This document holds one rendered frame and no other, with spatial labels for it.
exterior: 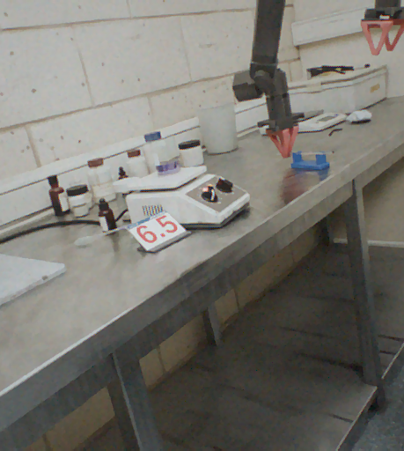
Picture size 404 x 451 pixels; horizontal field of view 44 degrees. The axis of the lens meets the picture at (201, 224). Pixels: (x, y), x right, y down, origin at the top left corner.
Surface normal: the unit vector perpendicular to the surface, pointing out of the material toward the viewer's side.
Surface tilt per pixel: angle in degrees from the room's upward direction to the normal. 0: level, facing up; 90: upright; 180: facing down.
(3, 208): 90
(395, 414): 0
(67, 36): 90
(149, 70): 90
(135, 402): 90
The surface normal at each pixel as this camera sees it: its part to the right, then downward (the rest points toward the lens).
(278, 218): 0.76, 0.04
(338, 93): -0.61, 0.41
